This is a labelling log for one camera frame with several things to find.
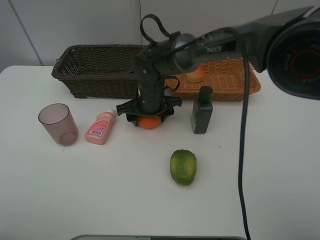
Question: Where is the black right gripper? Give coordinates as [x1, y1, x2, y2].
[116, 72, 182, 127]

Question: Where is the orange mandarin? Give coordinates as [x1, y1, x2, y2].
[137, 116, 162, 130]

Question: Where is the dark green bottle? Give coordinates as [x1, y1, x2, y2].
[191, 86, 213, 134]

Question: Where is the green mango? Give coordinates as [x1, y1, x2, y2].
[170, 149, 197, 186]

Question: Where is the translucent purple plastic cup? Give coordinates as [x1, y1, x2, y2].
[38, 103, 79, 146]

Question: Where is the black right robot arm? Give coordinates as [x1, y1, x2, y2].
[116, 6, 320, 124]

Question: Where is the pink lotion bottle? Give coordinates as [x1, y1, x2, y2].
[85, 109, 116, 145]

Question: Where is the dark brown wicker basket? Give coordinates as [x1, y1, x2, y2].
[51, 44, 144, 99]

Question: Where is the light orange wicker basket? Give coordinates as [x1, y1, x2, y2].
[165, 58, 245, 102]

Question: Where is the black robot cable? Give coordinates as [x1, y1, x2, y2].
[129, 13, 252, 240]

